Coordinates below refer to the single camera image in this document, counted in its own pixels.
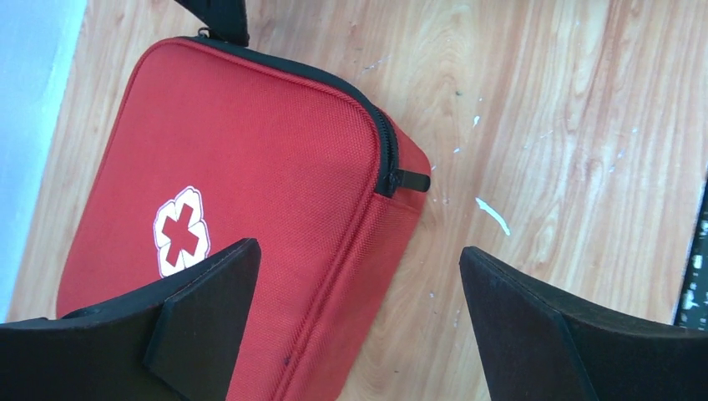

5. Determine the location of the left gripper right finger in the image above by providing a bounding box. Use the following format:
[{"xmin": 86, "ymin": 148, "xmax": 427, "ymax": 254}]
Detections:
[{"xmin": 459, "ymin": 246, "xmax": 707, "ymax": 400}]

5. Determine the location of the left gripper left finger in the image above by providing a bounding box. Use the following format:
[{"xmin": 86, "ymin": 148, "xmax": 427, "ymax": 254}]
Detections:
[{"xmin": 1, "ymin": 238, "xmax": 261, "ymax": 400}]

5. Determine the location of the red black medicine case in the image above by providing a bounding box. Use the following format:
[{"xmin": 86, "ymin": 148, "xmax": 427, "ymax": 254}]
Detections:
[{"xmin": 57, "ymin": 1, "xmax": 431, "ymax": 400}]

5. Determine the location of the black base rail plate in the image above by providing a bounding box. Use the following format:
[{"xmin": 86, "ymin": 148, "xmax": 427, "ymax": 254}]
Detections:
[{"xmin": 674, "ymin": 184, "xmax": 707, "ymax": 332}]

